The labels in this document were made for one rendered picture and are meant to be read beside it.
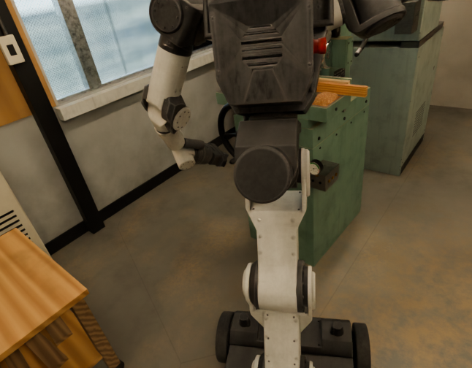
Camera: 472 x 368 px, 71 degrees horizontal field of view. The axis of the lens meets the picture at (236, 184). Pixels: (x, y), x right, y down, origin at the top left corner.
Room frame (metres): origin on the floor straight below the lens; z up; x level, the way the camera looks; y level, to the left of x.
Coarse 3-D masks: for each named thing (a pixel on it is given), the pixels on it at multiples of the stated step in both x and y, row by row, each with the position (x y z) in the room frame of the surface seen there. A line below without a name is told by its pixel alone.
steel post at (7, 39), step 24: (0, 0) 1.89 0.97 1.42; (0, 24) 1.84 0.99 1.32; (0, 48) 1.88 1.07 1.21; (24, 48) 1.90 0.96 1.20; (24, 72) 1.86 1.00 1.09; (24, 96) 1.87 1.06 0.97; (48, 120) 1.87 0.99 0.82; (48, 144) 1.86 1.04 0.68; (72, 168) 1.88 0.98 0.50; (72, 192) 1.85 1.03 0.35; (96, 216) 1.89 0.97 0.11
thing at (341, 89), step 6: (318, 84) 1.39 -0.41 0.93; (324, 84) 1.37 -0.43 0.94; (330, 84) 1.35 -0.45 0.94; (336, 84) 1.34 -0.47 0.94; (342, 84) 1.33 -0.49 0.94; (348, 84) 1.31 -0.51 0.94; (318, 90) 1.39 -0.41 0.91; (324, 90) 1.37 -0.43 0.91; (330, 90) 1.35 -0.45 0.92; (336, 90) 1.33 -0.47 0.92; (342, 90) 1.31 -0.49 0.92; (348, 90) 1.30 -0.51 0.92; (354, 90) 1.28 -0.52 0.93; (360, 90) 1.26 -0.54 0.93; (366, 90) 1.25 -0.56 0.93; (360, 96) 1.26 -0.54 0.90
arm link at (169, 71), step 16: (160, 48) 0.93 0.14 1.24; (160, 64) 0.92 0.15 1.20; (176, 64) 0.91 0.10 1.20; (160, 80) 0.92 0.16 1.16; (176, 80) 0.92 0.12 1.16; (144, 96) 0.96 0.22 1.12; (160, 96) 0.92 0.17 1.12; (176, 96) 0.93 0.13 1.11; (176, 112) 0.93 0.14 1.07; (176, 128) 0.94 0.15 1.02
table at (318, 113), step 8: (216, 96) 1.62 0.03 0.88; (224, 96) 1.58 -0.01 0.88; (344, 96) 1.30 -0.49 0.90; (224, 104) 1.59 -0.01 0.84; (312, 104) 1.26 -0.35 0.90; (336, 104) 1.25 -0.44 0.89; (344, 104) 1.30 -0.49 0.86; (312, 112) 1.24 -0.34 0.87; (320, 112) 1.21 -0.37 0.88; (328, 112) 1.20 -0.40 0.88; (336, 112) 1.25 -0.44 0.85; (320, 120) 1.21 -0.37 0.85; (328, 120) 1.21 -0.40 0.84
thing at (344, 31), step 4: (344, 24) 1.65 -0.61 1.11; (340, 28) 1.63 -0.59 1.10; (344, 28) 1.65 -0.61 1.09; (340, 32) 1.63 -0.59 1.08; (344, 32) 1.65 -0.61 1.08; (348, 32) 1.68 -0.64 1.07; (332, 68) 1.58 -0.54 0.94; (336, 68) 1.61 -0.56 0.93; (348, 68) 1.69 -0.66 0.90; (320, 72) 1.59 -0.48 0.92; (324, 72) 1.58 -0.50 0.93; (328, 72) 1.56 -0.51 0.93; (332, 72) 1.58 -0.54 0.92; (348, 72) 1.69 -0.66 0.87; (348, 76) 1.70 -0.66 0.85
